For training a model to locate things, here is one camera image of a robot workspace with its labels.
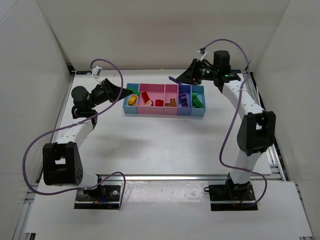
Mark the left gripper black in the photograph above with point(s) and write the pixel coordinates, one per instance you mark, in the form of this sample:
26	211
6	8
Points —
108	89

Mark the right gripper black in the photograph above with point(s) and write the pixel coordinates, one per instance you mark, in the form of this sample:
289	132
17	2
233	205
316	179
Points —
195	72

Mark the orange yellow lego block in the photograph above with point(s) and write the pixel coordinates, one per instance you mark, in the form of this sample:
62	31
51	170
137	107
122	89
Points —
132	101

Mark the small purple lego block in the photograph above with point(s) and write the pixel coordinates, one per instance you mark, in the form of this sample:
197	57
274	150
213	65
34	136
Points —
183	98

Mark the green lego plate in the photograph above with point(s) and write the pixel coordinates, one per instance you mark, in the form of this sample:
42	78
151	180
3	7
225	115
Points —
196	103
136	92

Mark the orange lego plate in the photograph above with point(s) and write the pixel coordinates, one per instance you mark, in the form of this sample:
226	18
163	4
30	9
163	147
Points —
169	105
173	101

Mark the red flower lego block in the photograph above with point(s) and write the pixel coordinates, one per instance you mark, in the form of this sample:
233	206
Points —
149	103

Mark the red lego brick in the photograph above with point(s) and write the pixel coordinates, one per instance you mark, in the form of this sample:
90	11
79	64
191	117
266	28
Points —
159	103

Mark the red striped lego block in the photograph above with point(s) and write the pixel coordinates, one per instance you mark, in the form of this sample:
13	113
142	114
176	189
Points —
145	96

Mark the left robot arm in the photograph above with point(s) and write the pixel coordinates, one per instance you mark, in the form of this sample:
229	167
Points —
62	165

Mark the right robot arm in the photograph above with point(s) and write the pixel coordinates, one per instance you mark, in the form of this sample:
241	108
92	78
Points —
255	134

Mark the right light blue bin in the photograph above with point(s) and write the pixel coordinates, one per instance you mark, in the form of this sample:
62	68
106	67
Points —
198	112

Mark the light blue bin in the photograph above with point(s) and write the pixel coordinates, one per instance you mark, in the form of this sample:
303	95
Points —
198	112
126	108

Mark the left light blue bin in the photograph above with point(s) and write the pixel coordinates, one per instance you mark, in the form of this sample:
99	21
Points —
126	108

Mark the small pink bin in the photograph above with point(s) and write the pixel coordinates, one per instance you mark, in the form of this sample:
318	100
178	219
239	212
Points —
171	92

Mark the dark blue bin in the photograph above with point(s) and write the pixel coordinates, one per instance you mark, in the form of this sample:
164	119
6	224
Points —
184	111

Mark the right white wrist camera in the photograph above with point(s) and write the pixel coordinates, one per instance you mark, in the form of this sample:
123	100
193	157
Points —
202	53

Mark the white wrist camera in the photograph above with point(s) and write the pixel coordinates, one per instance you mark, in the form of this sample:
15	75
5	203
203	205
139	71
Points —
96	72
202	53

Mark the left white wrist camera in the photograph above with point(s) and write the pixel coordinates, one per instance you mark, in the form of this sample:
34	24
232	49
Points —
96	72

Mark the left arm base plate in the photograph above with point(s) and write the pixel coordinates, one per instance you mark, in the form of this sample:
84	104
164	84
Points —
106	196

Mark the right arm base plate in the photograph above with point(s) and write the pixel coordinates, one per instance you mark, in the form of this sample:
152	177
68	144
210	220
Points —
223	201

